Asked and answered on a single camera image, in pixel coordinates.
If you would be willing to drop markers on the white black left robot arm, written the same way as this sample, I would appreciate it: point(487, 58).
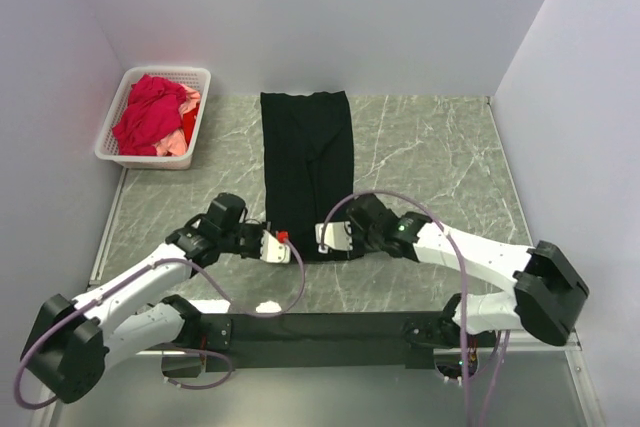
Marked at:
point(73, 342)

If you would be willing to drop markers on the orange red t shirt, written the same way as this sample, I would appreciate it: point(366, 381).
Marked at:
point(188, 123)

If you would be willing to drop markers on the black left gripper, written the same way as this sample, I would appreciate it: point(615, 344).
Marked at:
point(259, 228)

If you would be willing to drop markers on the aluminium frame rail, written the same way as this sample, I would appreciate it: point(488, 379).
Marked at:
point(73, 342)

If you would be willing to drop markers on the black base crossbar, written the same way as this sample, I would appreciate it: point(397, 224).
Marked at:
point(322, 339)

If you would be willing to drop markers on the white plastic laundry basket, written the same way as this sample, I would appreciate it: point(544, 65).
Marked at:
point(106, 147)

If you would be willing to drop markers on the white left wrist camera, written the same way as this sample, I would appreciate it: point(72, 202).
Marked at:
point(272, 250)

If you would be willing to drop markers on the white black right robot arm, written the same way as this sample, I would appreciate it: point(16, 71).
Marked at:
point(503, 286)

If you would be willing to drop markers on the black t shirt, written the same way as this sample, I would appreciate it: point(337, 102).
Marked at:
point(308, 165)

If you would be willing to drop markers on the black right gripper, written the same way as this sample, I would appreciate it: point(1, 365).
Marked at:
point(357, 248)

